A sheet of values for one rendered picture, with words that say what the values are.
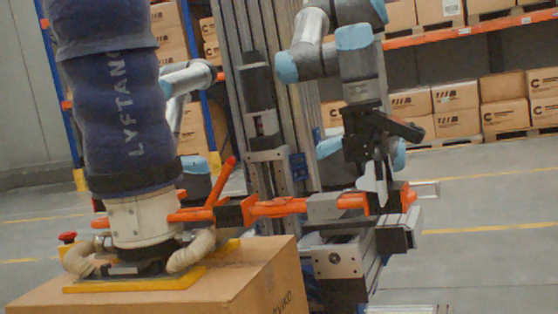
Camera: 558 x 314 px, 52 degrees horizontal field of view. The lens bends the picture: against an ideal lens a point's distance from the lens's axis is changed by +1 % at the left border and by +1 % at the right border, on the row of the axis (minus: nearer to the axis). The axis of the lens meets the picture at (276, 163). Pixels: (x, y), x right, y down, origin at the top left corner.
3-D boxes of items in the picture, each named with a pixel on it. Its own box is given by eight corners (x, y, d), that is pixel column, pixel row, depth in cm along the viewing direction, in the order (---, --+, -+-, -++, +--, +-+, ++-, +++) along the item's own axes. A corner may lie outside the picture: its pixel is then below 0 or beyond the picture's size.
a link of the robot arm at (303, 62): (291, -4, 163) (268, 50, 121) (330, -13, 161) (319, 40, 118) (300, 34, 168) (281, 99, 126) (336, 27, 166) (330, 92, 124)
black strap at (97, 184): (68, 196, 132) (64, 180, 131) (128, 174, 153) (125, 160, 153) (150, 187, 123) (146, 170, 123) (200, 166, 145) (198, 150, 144)
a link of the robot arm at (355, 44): (372, 23, 116) (370, 20, 108) (380, 76, 118) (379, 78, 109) (334, 30, 118) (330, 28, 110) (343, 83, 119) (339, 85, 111)
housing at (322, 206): (307, 221, 120) (303, 201, 120) (316, 212, 127) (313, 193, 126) (339, 219, 118) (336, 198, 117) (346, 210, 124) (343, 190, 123)
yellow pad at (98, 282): (62, 294, 135) (57, 274, 134) (90, 277, 144) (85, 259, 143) (186, 290, 122) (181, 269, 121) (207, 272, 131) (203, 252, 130)
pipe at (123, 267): (64, 276, 136) (58, 254, 135) (127, 242, 159) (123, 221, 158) (187, 271, 123) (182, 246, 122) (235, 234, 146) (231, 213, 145)
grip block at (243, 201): (213, 230, 128) (207, 205, 127) (231, 217, 136) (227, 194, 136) (246, 228, 124) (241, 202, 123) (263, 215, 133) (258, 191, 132)
